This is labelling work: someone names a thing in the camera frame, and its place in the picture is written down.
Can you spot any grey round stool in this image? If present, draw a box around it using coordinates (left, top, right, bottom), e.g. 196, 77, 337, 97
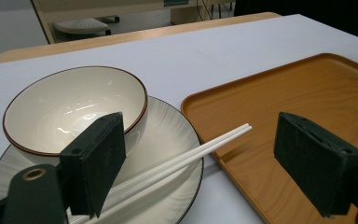
51, 16, 121, 36

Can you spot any white ribbed plate dark rim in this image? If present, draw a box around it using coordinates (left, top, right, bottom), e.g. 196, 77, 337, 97
0, 95, 205, 224

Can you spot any cream bowl with brown rim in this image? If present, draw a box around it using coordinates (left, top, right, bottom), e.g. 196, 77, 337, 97
2, 65, 149, 166

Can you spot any orange wood-grain tray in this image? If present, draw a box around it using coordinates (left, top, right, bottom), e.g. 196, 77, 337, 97
180, 52, 358, 224

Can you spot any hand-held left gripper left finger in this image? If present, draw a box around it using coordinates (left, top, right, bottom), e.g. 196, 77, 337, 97
59, 111, 128, 218

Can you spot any white chopstick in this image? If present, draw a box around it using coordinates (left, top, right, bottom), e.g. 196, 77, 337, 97
105, 122, 251, 195
69, 125, 254, 224

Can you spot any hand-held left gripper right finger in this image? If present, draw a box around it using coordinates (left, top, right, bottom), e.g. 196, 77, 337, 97
273, 111, 358, 217

